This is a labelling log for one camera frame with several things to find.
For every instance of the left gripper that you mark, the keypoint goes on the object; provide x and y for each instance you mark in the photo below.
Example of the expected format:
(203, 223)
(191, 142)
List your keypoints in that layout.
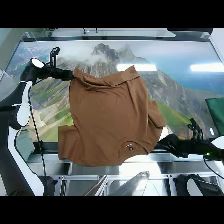
(61, 74)

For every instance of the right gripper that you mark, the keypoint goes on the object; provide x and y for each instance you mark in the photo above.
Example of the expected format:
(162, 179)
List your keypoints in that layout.
(170, 144)

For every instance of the brown shirt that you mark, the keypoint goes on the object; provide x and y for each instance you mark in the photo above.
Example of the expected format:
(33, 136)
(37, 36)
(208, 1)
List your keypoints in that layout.
(110, 116)

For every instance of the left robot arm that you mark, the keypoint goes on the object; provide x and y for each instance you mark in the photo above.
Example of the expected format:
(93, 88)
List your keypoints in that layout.
(23, 110)

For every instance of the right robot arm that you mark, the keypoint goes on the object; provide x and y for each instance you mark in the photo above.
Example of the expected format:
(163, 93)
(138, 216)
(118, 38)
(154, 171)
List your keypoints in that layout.
(196, 146)

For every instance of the pale green garment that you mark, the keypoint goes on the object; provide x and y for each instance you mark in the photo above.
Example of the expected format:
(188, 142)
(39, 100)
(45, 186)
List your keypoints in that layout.
(25, 145)

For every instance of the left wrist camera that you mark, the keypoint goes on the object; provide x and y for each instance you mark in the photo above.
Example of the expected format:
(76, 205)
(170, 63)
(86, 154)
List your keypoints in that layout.
(54, 52)

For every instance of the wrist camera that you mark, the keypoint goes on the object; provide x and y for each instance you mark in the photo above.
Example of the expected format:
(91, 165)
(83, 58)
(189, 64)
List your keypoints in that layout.
(195, 129)
(54, 52)

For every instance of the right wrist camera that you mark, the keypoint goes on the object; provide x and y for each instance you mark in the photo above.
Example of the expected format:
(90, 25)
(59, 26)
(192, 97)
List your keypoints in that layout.
(195, 129)

